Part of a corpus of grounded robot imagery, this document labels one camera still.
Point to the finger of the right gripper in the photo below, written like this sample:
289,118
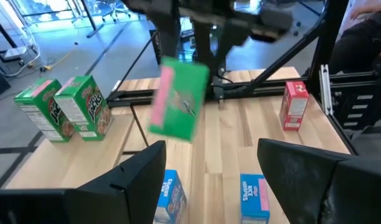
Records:
168,37
231,43

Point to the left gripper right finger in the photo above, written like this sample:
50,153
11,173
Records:
318,186

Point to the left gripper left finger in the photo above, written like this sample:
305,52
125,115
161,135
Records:
84,202

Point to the blue Rice Krispies cereal box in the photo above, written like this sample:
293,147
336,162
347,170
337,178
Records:
252,202
170,202

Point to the green Apple Jacks cereal box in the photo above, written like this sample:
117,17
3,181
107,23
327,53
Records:
84,102
38,102
178,109

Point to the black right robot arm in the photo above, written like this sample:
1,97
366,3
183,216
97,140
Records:
203,49

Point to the red Froot Loops cereal box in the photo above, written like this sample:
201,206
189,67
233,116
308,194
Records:
293,105

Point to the black office chair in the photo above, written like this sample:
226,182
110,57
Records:
115,7

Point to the black desk leg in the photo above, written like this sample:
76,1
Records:
90,17

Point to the black slotted panel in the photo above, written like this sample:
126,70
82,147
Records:
358,109

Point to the person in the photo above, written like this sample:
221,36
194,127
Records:
358,53

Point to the black aluminium table frame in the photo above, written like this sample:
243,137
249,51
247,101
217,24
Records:
329,46

